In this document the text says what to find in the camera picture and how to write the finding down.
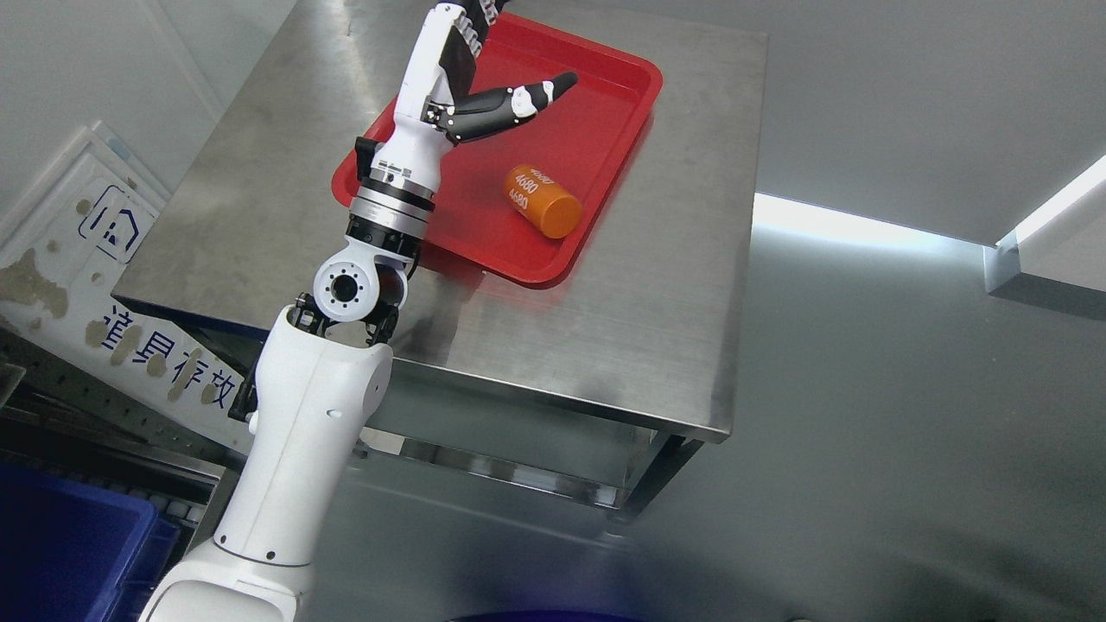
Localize blue bin far left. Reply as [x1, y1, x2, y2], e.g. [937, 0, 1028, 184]
[1, 464, 181, 621]

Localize stainless steel table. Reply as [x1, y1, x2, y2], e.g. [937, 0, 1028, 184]
[113, 1, 769, 523]

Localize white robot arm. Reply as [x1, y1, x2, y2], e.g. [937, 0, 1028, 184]
[139, 187, 434, 621]

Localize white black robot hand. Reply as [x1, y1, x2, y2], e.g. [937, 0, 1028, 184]
[355, 1, 578, 210]

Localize white floor sign board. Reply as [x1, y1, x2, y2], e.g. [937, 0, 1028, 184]
[3, 122, 253, 455]

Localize orange cylindrical capacitor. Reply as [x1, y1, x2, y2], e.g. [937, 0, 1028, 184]
[503, 164, 583, 240]

